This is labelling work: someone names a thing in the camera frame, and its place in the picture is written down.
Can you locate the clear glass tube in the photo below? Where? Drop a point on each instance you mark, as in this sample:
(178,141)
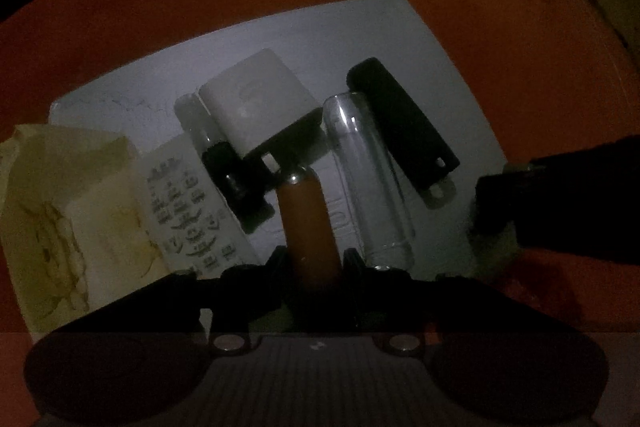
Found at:
(375,198)

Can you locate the black bar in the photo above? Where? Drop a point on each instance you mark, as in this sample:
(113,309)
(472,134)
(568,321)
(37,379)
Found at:
(422,155)

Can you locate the white box lid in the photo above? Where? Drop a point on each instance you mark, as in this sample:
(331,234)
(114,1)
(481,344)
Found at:
(319,44)

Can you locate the red tablecloth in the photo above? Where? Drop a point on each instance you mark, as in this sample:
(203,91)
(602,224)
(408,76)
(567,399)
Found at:
(549,75)

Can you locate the white remote control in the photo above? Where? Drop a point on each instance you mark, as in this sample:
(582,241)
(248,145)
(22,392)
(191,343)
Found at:
(185,215)

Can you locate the clear tube with black clip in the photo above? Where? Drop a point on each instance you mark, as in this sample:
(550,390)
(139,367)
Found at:
(239,183)

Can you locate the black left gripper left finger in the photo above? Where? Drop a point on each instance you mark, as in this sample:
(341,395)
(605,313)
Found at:
(146,352)

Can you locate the white power adapter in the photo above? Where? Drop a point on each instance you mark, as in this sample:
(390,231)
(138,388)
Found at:
(263,109)

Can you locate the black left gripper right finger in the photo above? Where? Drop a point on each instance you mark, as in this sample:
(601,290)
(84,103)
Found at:
(497,358)

